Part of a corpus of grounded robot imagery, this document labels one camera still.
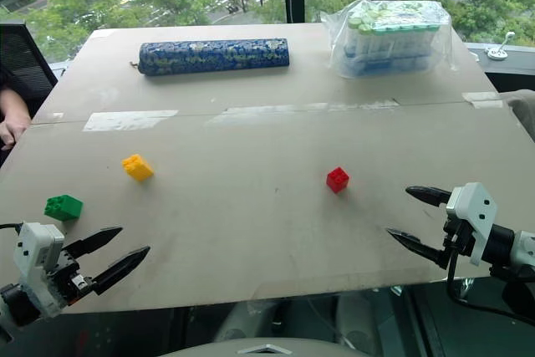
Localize clear plastic bag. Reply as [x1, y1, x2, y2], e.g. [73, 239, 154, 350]
[322, 0, 460, 80]

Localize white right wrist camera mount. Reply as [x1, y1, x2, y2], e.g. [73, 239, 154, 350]
[445, 181, 499, 267]

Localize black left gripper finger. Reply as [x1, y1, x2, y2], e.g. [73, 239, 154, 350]
[62, 226, 124, 258]
[89, 246, 151, 296]

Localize red toy brick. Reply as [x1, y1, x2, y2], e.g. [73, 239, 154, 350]
[325, 166, 351, 195]

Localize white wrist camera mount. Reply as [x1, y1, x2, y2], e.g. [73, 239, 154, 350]
[12, 222, 66, 319]
[445, 181, 499, 267]

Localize yellow toy brick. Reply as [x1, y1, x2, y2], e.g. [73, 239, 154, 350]
[121, 154, 155, 183]

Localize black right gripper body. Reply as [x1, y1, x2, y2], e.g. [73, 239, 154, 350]
[440, 217, 478, 270]

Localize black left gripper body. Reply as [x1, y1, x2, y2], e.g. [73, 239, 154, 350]
[44, 249, 99, 307]

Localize green toy brick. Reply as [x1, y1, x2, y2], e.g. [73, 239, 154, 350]
[43, 194, 84, 222]

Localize wide clear tape patch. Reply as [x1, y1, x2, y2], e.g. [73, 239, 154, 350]
[82, 110, 181, 133]

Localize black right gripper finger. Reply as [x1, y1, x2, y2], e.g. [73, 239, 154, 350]
[405, 186, 453, 208]
[385, 227, 451, 270]

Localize short clear tape strip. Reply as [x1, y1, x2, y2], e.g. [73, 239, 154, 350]
[461, 90, 505, 110]

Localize bystander's bare hand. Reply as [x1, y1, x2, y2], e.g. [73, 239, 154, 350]
[0, 114, 33, 152]

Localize long clear tape strip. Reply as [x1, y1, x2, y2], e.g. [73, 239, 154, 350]
[206, 99, 401, 126]

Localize grey fabric chair back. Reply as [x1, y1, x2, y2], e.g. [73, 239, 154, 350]
[499, 89, 535, 144]

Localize pack of small green-capped bottles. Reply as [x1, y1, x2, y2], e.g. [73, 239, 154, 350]
[343, 0, 451, 78]

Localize grey robot torso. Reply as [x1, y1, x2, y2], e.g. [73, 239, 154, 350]
[160, 333, 367, 357]

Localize black mesh office chair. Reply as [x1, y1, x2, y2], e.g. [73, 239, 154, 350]
[0, 21, 59, 101]

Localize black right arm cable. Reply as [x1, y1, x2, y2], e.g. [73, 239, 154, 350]
[446, 247, 535, 319]

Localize blue patterned fabric roll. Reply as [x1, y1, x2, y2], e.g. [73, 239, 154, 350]
[129, 37, 291, 78]

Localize black window sill ledge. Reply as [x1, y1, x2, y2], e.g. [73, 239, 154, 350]
[465, 41, 535, 93]

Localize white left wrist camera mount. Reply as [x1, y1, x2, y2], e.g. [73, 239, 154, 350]
[12, 222, 66, 319]

